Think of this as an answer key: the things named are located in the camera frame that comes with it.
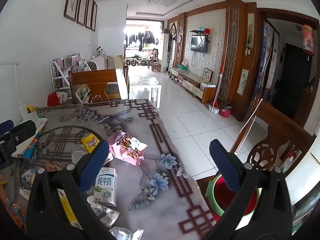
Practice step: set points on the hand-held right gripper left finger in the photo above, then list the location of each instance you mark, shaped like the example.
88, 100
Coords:
96, 161

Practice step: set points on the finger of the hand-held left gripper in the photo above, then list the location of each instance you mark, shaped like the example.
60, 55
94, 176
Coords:
23, 131
6, 126

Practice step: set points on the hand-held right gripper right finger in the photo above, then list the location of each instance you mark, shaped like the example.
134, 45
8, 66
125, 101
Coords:
225, 165

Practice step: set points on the yellow drink carton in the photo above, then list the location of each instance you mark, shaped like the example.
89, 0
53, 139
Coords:
89, 142

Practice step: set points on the white milk carton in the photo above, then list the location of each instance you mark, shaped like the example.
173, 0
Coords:
106, 187

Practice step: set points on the crushed printed paper cup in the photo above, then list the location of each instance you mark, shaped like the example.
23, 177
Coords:
105, 213

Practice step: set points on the white desk lamp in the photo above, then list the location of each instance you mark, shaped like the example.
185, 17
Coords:
31, 120

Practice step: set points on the clear plastic cup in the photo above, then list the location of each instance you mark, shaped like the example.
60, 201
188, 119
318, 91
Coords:
77, 155

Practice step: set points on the colourful children's book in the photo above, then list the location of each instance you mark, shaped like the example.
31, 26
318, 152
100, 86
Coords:
31, 151

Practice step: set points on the yellow tape roll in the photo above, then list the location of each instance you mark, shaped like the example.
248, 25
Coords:
30, 109

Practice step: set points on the pink snack packet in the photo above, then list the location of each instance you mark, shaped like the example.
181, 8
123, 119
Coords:
126, 150

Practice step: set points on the blue white wrapper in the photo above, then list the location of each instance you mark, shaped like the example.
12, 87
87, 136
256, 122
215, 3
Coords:
28, 177

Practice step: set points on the red bag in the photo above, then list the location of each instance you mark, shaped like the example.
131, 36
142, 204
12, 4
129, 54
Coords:
53, 99

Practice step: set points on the orange snack packet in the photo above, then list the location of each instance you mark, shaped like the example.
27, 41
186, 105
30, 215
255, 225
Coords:
11, 207

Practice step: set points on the red bucket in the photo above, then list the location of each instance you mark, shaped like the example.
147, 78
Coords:
225, 110

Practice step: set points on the yellow flat box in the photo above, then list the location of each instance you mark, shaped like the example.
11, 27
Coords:
68, 210

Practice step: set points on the floral printed tablecloth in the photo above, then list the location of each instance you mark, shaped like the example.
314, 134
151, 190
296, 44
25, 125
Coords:
155, 140

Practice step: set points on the white plastic bottle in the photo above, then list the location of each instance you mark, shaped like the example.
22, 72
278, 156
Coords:
289, 161

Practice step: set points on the carved wooden chair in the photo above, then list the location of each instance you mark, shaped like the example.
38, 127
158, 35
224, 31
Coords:
282, 127

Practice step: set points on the white mop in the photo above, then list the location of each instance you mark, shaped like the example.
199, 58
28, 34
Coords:
217, 92

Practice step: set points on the clear plastic bag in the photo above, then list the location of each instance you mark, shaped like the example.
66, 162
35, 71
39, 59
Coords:
125, 233

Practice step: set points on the white cabinet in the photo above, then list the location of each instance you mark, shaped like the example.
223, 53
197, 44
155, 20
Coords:
305, 177

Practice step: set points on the plain backed wooden chair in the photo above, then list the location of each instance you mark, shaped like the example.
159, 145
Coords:
100, 80

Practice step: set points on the long television cabinet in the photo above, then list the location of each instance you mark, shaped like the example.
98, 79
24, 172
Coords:
192, 82

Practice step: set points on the white coffee table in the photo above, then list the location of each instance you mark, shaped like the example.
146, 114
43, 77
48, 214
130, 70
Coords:
145, 85

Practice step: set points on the framed geometric picture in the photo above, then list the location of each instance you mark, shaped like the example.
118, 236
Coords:
207, 75

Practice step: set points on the grey sofa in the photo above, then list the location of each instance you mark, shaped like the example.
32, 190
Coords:
102, 62

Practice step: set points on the white balance bike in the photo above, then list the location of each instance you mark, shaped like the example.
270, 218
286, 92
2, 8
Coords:
136, 61

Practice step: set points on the dark entrance door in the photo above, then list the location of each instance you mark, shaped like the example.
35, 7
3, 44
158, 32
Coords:
292, 80

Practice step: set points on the small wooden chair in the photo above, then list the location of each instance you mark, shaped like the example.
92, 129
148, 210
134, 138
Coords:
155, 62

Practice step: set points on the blue patterned door curtain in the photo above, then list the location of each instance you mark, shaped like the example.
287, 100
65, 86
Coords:
266, 55

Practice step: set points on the white standing air conditioner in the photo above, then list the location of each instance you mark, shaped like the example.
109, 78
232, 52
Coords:
165, 52

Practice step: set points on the hanging clothes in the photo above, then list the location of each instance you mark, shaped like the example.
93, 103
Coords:
143, 38

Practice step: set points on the bamboo wall scroll picture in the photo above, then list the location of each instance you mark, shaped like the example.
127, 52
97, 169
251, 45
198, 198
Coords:
242, 81

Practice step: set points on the wall mounted television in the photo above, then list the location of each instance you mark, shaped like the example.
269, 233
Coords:
199, 43

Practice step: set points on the round wall clock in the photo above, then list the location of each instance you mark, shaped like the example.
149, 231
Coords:
178, 38

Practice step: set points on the tall wall scroll picture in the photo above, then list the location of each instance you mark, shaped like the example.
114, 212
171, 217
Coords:
250, 30

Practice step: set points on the large framed wall picture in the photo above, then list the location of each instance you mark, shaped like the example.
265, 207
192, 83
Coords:
73, 0

